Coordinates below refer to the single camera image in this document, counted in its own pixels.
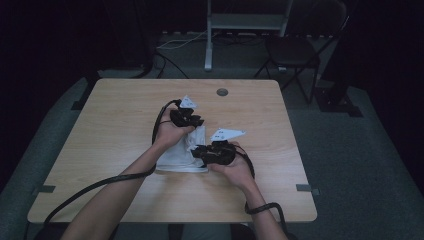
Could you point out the person's right hand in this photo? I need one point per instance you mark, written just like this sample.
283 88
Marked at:
236 171

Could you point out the grey tape strip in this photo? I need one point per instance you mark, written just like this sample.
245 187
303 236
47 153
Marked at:
43 189
305 187

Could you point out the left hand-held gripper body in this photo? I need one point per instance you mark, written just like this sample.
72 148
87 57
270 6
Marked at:
181 116

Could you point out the white printed tank top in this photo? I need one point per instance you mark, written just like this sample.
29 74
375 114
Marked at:
176 160

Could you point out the person's left hand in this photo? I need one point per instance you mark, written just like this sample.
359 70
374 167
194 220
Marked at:
170 131

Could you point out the person's grey trousers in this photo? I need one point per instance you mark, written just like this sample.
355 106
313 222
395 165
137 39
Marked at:
146 233

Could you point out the round grey table grommet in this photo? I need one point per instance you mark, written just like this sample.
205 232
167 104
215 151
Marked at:
222 92

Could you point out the black folding chair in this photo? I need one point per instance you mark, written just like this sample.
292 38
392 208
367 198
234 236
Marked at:
290 50

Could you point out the black stand leg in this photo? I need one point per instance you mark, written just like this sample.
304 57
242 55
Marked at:
81 100

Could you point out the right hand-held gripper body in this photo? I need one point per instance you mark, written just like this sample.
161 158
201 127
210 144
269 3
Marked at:
220 153

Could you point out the grey metal stand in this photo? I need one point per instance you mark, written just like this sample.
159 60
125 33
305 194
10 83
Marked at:
208 50

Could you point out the black stand base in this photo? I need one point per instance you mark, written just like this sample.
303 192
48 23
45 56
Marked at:
336 103

